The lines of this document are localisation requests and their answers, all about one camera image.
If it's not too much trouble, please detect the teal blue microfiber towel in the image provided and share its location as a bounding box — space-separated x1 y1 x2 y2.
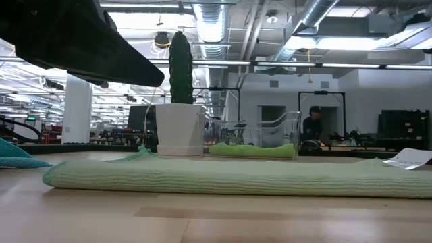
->
0 137 54 170

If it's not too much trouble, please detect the pale green microfiber towel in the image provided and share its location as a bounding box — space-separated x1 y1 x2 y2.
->
41 144 432 200

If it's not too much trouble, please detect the bright green microfiber towel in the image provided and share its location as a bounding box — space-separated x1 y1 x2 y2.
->
208 142 296 159

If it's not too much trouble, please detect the white room column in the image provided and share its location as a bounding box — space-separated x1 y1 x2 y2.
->
61 74 93 145

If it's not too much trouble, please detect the black ceiling device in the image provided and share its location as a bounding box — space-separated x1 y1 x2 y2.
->
154 30 171 49

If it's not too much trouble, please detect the red tool cart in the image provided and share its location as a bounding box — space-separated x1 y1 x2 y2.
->
40 124 63 144

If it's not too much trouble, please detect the black background monitor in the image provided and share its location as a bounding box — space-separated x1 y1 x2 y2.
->
127 105 158 147

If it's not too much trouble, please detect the green cactus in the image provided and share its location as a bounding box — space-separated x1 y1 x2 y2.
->
168 30 194 105

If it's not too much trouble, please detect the white hexagonal plant pot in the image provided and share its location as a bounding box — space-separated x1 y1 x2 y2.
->
155 103 207 157

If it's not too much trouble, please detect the clear plastic bin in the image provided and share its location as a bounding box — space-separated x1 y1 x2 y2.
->
201 111 302 161

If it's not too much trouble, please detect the person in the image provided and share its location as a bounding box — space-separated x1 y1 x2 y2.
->
301 105 327 143

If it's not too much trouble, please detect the black storage shelf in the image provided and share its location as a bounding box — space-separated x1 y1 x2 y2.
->
377 109 431 153

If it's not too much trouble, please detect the black curved hose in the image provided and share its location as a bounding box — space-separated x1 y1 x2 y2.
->
0 115 43 144

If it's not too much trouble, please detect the yellow hanging cord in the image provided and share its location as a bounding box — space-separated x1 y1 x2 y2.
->
306 49 314 84

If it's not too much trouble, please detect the black background rig frame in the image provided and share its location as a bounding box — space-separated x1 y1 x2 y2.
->
297 90 346 139

